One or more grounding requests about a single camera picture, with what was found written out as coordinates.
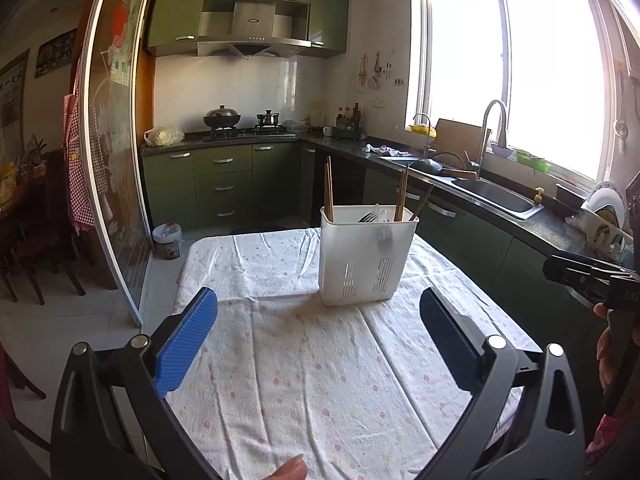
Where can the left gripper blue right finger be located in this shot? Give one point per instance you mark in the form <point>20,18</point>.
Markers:
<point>453,344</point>

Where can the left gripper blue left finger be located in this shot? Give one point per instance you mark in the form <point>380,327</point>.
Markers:
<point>179,339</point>

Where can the white plastic spoon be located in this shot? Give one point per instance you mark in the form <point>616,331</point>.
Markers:
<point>384,234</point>

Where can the dark red-tipped wooden chopstick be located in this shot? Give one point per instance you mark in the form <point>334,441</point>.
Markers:
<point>422,203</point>

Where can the black plastic fork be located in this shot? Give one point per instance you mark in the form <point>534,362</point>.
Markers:
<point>369,217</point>

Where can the person's right hand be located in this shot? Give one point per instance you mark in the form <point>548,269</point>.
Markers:
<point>606,364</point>

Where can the person's left hand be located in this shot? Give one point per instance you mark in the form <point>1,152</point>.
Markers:
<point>293,469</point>

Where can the dish rack with plates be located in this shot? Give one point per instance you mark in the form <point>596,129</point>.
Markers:
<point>601,218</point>

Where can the white trash bin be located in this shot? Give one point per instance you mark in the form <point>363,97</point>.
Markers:
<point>167,238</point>

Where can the white floral tablecloth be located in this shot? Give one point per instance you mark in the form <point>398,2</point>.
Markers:
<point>360,392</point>

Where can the white plastic utensil holder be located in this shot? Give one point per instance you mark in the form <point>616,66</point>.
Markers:
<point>351,268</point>

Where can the stainless steel sink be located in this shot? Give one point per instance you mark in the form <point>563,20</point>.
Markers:
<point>483,191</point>

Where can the green bowl on windowsill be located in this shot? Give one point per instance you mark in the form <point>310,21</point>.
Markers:
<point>531,161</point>

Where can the black pan in sink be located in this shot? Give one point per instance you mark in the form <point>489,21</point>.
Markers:
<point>435,168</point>

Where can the small steel faucet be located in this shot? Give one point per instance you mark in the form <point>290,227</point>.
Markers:
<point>422,124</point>

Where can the wooden cutting board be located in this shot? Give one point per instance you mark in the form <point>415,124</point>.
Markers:
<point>458,138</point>

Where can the crumpled dish cloth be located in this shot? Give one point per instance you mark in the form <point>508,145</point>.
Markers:
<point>385,150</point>

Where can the white plastic bag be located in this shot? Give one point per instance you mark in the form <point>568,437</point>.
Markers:
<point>159,137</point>

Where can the glass sliding door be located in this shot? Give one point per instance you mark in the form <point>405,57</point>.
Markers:
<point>107,98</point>

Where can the red checkered apron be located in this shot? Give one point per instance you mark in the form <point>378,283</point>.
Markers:
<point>79,208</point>

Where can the gas stove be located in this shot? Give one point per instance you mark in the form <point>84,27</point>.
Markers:
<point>220,134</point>

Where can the black wok with lid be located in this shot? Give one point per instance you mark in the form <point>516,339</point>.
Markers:
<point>221,118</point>

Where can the sauce bottles on counter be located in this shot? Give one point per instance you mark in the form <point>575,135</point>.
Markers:
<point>349,118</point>

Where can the small black pot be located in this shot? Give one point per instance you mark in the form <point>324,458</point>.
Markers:
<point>268,119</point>

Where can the steel range hood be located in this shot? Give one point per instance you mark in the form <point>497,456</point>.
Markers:
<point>253,27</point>

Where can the green upper cabinets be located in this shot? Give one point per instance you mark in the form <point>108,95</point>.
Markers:
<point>175,24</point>

